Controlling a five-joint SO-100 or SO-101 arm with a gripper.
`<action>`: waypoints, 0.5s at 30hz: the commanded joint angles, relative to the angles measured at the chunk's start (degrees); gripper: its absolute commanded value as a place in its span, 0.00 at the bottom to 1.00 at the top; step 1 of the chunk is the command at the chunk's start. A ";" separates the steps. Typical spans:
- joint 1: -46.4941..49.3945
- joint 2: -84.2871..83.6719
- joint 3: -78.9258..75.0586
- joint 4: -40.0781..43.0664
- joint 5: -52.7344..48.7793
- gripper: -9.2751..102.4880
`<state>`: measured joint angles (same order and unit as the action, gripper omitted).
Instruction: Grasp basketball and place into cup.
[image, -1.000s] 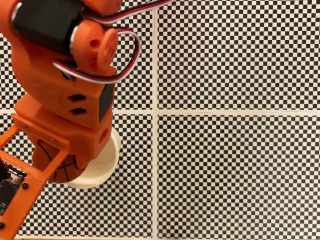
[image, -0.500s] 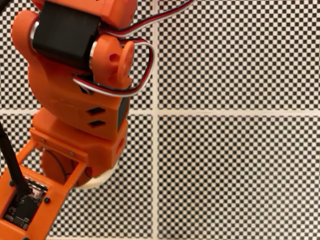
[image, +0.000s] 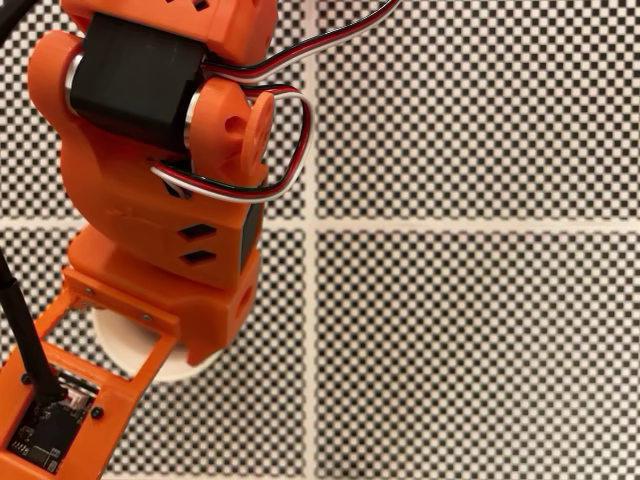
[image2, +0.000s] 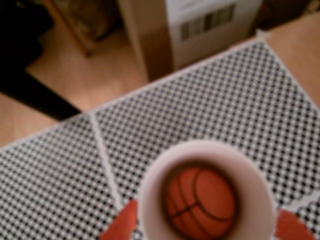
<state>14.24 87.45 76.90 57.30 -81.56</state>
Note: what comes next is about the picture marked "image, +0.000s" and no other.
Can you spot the orange camera mount with board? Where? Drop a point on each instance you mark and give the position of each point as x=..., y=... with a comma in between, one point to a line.
x=115, y=395

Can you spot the white paper cup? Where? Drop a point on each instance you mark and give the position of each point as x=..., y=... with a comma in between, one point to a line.
x=125, y=345

